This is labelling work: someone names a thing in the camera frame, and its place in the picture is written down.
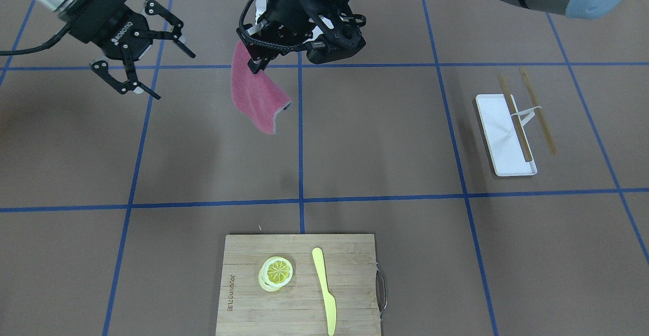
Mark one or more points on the white rectangular tray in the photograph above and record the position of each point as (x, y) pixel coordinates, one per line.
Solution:
(502, 145)

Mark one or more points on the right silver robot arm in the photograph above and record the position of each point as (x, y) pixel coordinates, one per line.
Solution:
(121, 75)

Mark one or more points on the yellow lemon slices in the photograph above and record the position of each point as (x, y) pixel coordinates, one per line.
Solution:
(275, 273)

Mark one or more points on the bamboo cutting board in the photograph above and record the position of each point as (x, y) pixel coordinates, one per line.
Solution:
(298, 308)

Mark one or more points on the inner wooden rack rod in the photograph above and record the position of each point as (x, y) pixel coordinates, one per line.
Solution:
(515, 118)

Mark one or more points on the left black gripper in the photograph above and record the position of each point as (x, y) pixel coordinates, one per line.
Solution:
(290, 23)

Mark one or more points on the yellow plastic knife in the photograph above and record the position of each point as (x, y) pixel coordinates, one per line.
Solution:
(329, 300)

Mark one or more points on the pink cleaning cloth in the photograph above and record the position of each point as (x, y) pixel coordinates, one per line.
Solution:
(255, 94)

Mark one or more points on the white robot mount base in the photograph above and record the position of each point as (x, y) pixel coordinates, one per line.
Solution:
(282, 22)

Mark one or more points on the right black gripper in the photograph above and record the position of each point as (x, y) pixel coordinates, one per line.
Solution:
(104, 17)

